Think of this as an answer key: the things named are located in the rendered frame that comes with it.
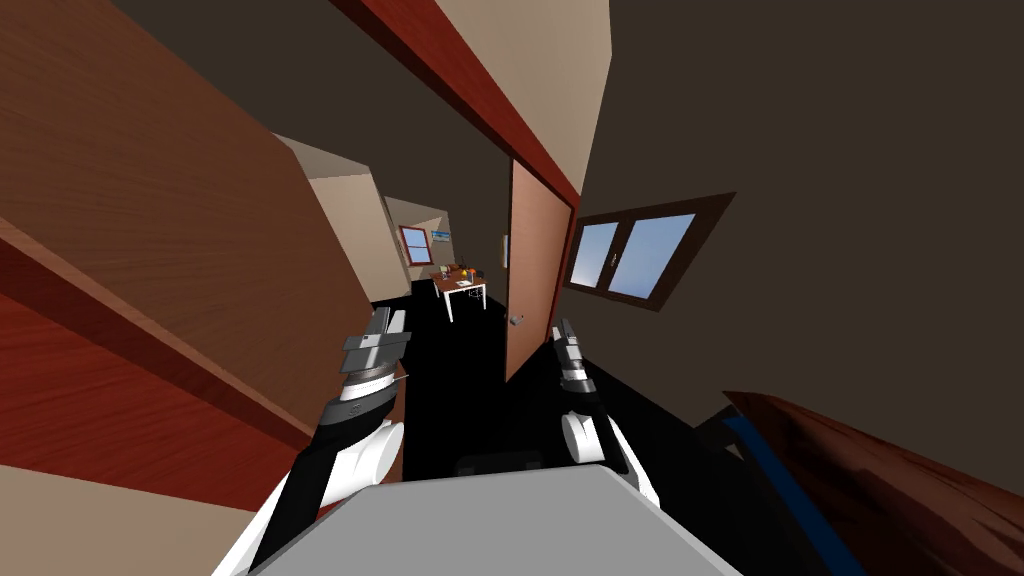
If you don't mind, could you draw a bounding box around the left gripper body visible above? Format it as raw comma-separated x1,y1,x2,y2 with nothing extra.
340,329,414,377

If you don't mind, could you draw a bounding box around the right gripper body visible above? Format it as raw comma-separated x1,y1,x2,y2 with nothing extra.
553,334,589,373

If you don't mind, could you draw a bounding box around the white table with wooden top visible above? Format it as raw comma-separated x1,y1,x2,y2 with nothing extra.
428,263,490,325

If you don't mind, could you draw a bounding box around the red framed window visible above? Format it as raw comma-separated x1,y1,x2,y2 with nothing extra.
397,224,436,268

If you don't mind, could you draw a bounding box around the dark brown framed window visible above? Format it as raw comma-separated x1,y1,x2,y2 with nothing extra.
563,191,738,314

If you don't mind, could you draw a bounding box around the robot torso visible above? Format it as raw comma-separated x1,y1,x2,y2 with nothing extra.
262,450,747,576

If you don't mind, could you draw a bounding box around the large brown wooden door leaf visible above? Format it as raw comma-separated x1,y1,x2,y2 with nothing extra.
0,0,375,452

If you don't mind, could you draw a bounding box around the dark brown furniture blue stripe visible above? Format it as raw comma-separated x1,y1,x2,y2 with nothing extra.
694,389,1024,576

